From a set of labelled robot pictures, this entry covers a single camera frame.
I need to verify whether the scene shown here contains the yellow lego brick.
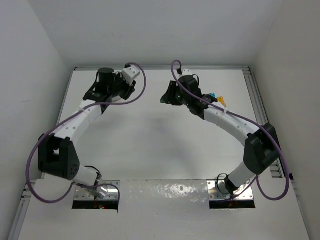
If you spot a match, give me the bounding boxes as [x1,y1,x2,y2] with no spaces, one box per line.
[217,96,226,107]

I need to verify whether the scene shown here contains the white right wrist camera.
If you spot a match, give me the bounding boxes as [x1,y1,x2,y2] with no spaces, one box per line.
[176,68,193,78]

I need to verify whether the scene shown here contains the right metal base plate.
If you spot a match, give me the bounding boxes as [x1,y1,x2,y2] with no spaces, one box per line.
[207,179,255,201]

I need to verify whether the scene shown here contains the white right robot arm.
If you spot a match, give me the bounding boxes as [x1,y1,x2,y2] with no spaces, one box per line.
[160,75,280,196]

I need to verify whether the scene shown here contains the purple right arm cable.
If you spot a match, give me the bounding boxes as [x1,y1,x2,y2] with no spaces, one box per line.
[170,59,291,201]

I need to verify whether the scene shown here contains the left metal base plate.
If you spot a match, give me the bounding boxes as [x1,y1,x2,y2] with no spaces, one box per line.
[74,180,120,202]

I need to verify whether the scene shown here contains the aluminium frame rail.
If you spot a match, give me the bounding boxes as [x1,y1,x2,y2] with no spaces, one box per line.
[74,65,250,71]
[243,67,286,178]

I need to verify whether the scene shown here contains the metal base plate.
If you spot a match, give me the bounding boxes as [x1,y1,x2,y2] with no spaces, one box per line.
[207,179,255,201]
[74,180,120,202]

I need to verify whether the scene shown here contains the aluminium frame rail back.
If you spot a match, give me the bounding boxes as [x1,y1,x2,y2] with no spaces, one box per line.
[74,65,250,71]

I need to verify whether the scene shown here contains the aluminium frame rail right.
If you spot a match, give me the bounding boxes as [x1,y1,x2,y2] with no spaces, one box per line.
[243,67,286,178]

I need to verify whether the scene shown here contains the white round divided container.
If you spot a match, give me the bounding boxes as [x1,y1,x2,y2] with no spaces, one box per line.
[112,96,124,103]

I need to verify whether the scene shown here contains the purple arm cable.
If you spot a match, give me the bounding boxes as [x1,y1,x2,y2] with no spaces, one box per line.
[25,62,147,204]
[170,59,291,201]

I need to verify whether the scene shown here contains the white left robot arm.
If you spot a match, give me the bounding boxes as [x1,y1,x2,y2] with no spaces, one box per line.
[38,65,140,186]

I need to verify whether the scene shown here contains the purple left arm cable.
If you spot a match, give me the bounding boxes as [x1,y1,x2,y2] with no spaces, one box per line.
[25,62,147,204]

